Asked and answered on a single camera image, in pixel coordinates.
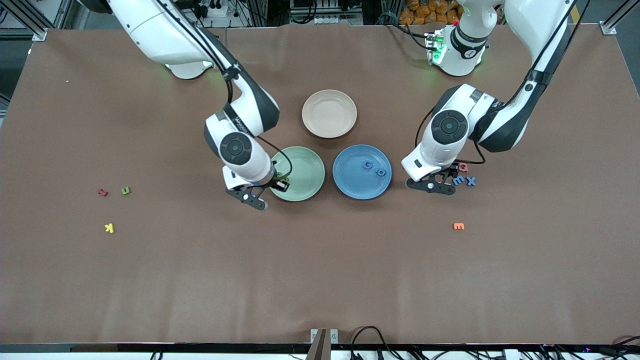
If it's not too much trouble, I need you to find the green plate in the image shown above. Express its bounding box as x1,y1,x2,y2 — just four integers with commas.
266,146,326,203

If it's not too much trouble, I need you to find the blue plate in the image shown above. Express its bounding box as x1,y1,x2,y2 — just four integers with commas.
332,144,393,201

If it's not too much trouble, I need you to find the beige plate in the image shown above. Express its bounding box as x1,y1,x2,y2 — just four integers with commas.
301,89,358,139

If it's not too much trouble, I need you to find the brown table mat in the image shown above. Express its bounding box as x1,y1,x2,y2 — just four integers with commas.
0,24,640,346

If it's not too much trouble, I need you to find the pile of orange fruit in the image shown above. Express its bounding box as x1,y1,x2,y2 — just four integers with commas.
400,0,463,26

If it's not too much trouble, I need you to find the white power strip with plugs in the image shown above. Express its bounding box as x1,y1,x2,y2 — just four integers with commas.
197,0,228,18

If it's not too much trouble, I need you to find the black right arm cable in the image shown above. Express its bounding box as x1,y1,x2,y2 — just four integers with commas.
155,0,294,182

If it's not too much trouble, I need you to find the black base cable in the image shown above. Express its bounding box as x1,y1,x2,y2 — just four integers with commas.
390,12,432,51

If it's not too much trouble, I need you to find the grey metal mounting bracket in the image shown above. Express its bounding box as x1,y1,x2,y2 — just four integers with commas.
305,328,340,360

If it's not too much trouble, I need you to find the black looped cable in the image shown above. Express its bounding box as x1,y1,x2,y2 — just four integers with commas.
350,326,401,360

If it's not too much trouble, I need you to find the aluminium frame strut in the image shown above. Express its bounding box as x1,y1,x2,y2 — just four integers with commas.
0,0,66,42
600,0,640,36

